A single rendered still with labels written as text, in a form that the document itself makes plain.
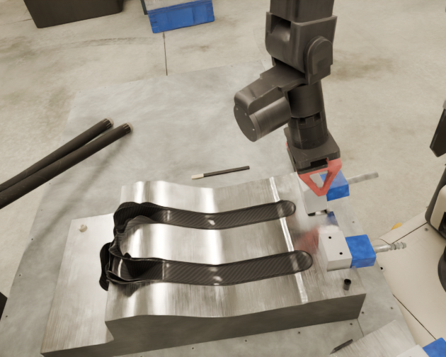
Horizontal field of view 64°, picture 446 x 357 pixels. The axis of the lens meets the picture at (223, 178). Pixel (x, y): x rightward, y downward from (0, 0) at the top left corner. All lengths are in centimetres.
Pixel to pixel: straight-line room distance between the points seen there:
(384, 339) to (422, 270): 79
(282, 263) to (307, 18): 36
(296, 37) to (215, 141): 54
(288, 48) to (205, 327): 41
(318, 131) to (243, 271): 25
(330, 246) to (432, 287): 79
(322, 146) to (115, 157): 59
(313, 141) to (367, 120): 179
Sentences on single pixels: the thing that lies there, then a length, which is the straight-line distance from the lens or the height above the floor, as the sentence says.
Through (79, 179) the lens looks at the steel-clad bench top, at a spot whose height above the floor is 80.
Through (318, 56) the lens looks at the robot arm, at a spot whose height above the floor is 118.
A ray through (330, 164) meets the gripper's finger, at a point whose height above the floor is 101.
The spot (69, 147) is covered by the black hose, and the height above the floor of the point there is 85.
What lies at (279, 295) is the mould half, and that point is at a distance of 57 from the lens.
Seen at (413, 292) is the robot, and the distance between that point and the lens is 132.
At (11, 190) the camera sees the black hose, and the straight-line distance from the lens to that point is 86.
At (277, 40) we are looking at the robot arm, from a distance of 49.
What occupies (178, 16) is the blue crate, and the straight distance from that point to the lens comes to 366.
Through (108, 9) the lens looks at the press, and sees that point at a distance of 439.
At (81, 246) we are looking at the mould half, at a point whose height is 86.
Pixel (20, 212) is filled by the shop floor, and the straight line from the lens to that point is 229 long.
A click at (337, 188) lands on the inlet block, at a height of 94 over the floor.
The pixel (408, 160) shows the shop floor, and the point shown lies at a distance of 212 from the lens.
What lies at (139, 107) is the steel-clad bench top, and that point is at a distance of 115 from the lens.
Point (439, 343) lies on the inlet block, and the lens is 60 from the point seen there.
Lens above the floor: 140
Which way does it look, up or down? 46 degrees down
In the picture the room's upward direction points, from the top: 11 degrees counter-clockwise
